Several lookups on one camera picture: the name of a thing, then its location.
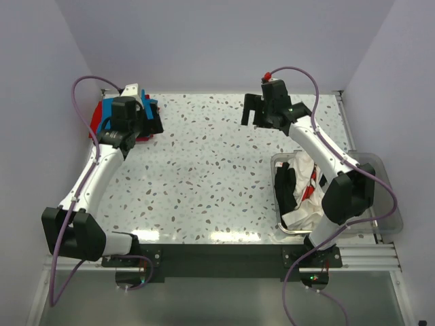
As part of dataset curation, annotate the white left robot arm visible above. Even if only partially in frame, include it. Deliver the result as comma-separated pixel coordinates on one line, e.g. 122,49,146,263
41,94,163,266

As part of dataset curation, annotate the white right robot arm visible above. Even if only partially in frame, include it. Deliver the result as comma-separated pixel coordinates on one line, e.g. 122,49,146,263
241,94,375,267

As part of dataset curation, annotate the clear plastic bin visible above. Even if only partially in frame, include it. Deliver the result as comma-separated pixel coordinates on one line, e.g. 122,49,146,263
271,151,403,234

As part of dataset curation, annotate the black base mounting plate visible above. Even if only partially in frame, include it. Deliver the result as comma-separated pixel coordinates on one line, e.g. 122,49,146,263
101,242,341,284

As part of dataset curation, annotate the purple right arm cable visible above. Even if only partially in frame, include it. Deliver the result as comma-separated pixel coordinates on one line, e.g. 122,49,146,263
271,66,398,326

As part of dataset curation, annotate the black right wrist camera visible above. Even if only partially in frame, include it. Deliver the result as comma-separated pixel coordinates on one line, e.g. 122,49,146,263
261,79,291,104

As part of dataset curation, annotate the aluminium rail frame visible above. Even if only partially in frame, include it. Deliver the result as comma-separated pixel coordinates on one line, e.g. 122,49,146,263
43,244,402,272

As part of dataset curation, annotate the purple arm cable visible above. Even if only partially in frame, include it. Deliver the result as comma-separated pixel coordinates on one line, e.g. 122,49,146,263
271,66,398,326
48,75,154,308

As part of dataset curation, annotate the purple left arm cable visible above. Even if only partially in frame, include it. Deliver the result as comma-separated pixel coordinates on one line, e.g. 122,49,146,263
48,75,154,308

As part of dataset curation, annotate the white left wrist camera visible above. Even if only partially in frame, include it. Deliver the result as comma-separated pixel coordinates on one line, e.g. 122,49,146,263
121,83,143,105

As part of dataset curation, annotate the white t shirt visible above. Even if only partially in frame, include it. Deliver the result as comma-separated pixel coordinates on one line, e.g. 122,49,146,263
282,151,324,230

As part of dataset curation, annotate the black t shirt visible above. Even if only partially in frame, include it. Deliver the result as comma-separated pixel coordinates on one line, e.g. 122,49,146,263
274,162,297,217

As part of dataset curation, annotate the red folded t shirt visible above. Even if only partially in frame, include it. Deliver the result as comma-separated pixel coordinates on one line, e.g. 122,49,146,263
90,98,154,142

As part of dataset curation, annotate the blue folded t shirt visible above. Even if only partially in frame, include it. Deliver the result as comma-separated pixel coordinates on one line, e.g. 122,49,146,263
91,89,164,139

